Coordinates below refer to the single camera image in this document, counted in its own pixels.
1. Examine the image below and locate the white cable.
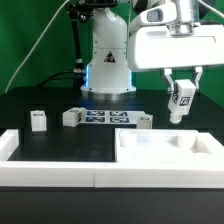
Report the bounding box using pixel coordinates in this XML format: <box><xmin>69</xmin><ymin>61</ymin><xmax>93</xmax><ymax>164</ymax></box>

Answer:
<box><xmin>4</xmin><ymin>0</ymin><xmax>72</xmax><ymax>94</ymax></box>

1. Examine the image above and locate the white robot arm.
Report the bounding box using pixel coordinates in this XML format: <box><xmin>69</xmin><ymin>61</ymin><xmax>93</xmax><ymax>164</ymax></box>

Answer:
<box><xmin>81</xmin><ymin>0</ymin><xmax>224</xmax><ymax>100</ymax></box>

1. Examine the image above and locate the black cable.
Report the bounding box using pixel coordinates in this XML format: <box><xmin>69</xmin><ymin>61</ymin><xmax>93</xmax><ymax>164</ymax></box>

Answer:
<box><xmin>37</xmin><ymin>70</ymin><xmax>84</xmax><ymax>88</ymax></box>

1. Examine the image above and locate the white square tabletop part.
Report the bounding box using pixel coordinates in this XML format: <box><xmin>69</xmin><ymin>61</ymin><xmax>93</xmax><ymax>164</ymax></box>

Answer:
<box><xmin>115</xmin><ymin>128</ymin><xmax>224</xmax><ymax>163</ymax></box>

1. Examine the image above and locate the white U-shaped obstacle fence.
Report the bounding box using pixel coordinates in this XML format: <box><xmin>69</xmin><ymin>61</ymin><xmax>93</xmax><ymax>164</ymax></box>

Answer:
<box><xmin>0</xmin><ymin>129</ymin><xmax>224</xmax><ymax>188</ymax></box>

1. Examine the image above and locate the blue tag marker sheet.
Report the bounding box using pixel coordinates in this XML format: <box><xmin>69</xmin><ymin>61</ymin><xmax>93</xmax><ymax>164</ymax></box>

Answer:
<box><xmin>82</xmin><ymin>110</ymin><xmax>144</xmax><ymax>124</ymax></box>

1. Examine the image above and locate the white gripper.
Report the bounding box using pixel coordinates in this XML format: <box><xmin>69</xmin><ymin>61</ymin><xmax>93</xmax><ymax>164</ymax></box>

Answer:
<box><xmin>127</xmin><ymin>1</ymin><xmax>224</xmax><ymax>94</ymax></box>

